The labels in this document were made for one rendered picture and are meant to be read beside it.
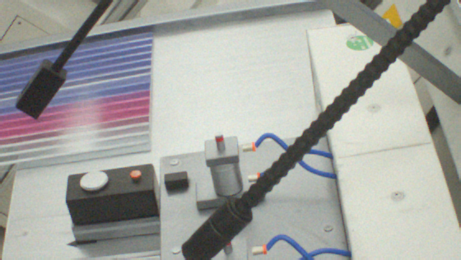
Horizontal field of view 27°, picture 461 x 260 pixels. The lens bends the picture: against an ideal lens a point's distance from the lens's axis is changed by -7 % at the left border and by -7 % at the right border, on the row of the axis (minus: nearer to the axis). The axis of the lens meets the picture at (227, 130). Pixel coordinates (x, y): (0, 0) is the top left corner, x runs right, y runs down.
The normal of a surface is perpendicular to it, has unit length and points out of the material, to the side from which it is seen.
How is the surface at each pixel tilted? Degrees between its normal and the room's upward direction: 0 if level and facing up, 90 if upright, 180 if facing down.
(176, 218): 46
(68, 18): 0
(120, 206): 90
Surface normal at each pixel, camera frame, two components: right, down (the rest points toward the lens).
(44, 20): 0.04, 0.59
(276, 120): -0.15, -0.79
